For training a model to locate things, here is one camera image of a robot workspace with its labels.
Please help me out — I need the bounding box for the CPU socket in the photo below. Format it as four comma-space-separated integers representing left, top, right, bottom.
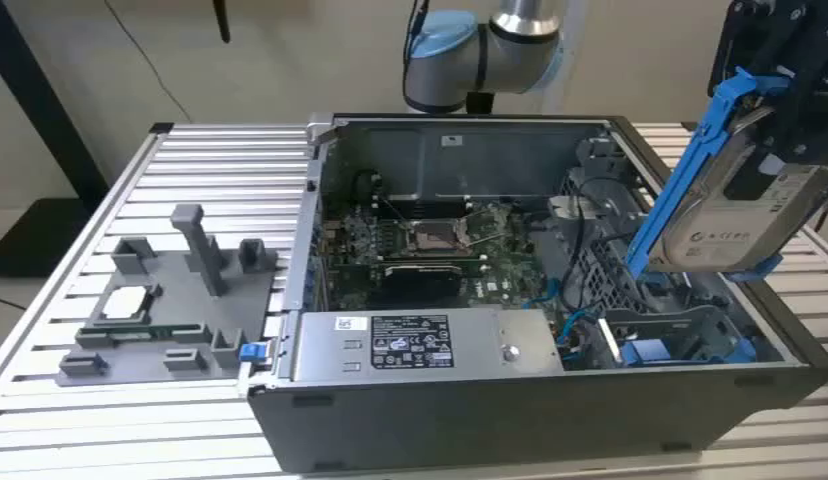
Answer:
403, 218, 474, 255

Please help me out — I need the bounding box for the grey parts rack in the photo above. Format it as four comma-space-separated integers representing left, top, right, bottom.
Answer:
56, 203, 280, 390

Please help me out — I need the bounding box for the black antenna rod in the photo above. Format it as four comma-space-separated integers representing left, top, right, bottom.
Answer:
209, 0, 232, 45

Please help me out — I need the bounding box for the metal socket cover frame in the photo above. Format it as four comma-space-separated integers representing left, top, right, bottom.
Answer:
459, 204, 512, 246

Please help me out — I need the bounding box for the blue disk wire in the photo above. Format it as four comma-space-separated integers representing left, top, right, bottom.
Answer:
531, 292, 599, 352

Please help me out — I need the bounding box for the black cable with blue plug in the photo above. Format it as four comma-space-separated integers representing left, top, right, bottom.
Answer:
403, 0, 434, 71

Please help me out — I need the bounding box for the hard disk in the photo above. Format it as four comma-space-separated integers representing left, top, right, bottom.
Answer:
623, 65, 828, 285

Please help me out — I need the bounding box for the thin black wall cable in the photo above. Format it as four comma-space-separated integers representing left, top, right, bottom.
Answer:
103, 0, 193, 125

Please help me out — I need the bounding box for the green motherboard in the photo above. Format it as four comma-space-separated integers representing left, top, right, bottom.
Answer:
319, 199, 555, 311

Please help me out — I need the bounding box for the black open PC case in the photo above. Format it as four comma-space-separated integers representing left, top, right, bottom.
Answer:
236, 112, 828, 474

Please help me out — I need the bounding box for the black disk wire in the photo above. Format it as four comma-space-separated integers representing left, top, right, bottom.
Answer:
560, 177, 632, 314

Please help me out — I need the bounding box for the metal disk bay cage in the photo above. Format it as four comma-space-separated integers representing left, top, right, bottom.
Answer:
551, 137, 749, 351

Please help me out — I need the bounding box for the silver power supply unit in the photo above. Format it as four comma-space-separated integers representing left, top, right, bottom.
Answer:
289, 307, 566, 382

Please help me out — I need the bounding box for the black RAM slot bank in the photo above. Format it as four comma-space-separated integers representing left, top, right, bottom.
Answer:
371, 194, 474, 218

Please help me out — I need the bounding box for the thin metal locking lever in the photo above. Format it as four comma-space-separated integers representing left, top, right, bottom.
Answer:
378, 195, 416, 225

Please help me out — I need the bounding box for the green RAM stick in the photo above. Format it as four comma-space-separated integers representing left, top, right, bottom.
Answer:
85, 323, 212, 342

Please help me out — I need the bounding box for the silver CPU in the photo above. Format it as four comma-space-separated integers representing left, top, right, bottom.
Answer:
97, 285, 153, 321

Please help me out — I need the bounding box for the black desk frame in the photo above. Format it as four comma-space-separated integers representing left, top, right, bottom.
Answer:
0, 0, 112, 277

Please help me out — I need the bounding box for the blue carrier in bay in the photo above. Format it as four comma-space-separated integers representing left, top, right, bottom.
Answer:
618, 338, 679, 365

